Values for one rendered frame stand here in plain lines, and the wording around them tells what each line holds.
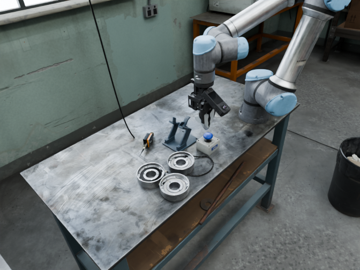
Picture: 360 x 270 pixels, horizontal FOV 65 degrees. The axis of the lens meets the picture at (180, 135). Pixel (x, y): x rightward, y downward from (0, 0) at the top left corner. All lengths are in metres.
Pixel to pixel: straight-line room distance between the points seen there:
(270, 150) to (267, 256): 0.63
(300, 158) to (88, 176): 1.79
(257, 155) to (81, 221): 0.97
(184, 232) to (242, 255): 0.67
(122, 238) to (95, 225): 0.11
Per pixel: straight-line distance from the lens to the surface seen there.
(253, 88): 1.28
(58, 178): 1.21
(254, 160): 1.55
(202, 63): 0.98
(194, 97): 1.06
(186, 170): 1.06
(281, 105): 1.19
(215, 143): 1.16
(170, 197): 0.98
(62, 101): 2.59
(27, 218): 2.28
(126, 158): 1.19
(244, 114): 1.37
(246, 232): 1.92
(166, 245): 1.20
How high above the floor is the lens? 1.56
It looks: 36 degrees down
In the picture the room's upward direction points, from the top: 4 degrees counter-clockwise
